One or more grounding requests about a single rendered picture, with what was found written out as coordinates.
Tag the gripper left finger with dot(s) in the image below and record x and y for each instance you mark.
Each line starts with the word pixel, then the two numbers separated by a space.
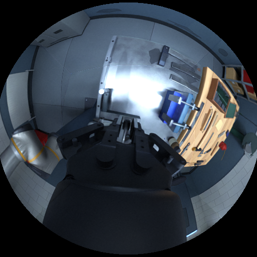
pixel 86 134

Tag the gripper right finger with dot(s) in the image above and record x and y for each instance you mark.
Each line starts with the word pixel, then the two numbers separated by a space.
pixel 140 144

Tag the steel surface gauge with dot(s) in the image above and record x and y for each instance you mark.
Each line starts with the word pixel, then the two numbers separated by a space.
pixel 126 128

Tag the grey screw clamp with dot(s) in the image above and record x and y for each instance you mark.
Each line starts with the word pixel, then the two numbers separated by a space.
pixel 180 100
pixel 174 121

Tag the blue plate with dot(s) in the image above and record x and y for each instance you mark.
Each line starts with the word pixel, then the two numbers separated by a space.
pixel 176 112

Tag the grey surface plate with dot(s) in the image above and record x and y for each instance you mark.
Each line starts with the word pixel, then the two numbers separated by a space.
pixel 136 66

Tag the dark gauge block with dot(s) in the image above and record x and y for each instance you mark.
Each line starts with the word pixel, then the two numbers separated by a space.
pixel 163 56

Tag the wooden gauge block case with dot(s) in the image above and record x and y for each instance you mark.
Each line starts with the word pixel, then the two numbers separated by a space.
pixel 219 94

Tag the cream and brown tin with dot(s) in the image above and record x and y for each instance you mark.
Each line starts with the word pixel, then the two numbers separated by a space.
pixel 173 143

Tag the wooden workbench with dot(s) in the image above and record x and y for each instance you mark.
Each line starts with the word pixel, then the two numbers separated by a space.
pixel 208 136

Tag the steel rule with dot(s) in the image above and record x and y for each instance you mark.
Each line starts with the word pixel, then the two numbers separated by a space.
pixel 208 120

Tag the grey steel bar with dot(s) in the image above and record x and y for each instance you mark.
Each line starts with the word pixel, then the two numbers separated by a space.
pixel 182 79
pixel 184 69

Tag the yellow card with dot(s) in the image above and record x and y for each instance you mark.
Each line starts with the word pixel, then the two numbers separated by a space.
pixel 219 125

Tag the red knob tool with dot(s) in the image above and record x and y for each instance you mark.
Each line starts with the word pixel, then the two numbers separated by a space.
pixel 222 145

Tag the green book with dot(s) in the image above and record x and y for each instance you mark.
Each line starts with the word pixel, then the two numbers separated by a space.
pixel 231 110

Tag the grey stool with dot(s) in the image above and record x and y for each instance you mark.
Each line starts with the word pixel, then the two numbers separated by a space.
pixel 249 142

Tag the blue metal shelf unit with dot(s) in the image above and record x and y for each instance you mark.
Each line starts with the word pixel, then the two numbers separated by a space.
pixel 236 84

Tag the brown cardboard box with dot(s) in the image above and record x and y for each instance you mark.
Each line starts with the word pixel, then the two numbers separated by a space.
pixel 230 75

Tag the red box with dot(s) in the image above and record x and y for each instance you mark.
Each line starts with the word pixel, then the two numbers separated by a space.
pixel 247 80

